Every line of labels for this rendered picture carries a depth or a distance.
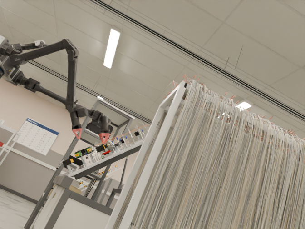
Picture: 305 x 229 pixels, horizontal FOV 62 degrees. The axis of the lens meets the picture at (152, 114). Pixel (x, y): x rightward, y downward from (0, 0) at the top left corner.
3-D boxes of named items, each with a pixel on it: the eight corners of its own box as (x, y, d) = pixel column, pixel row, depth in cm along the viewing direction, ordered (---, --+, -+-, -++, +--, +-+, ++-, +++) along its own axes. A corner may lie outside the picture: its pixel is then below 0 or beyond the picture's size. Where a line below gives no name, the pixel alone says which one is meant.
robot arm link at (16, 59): (73, 36, 176) (68, 35, 166) (80, 55, 179) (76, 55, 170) (15, 55, 179) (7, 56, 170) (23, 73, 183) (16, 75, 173)
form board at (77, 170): (57, 177, 255) (56, 176, 255) (142, 139, 301) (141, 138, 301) (68, 177, 150) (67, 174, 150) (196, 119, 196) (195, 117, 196)
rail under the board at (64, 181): (59, 185, 147) (65, 175, 150) (52, 181, 253) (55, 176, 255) (68, 189, 149) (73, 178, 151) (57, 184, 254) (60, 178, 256)
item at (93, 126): (85, 128, 289) (92, 114, 296) (81, 131, 310) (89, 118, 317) (108, 141, 297) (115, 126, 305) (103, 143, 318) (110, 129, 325)
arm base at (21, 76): (14, 85, 221) (22, 74, 225) (23, 89, 222) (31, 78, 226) (12, 81, 213) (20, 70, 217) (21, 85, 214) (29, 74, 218)
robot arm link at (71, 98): (71, 48, 178) (66, 49, 168) (79, 50, 179) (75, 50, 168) (69, 107, 190) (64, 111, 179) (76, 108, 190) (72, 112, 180)
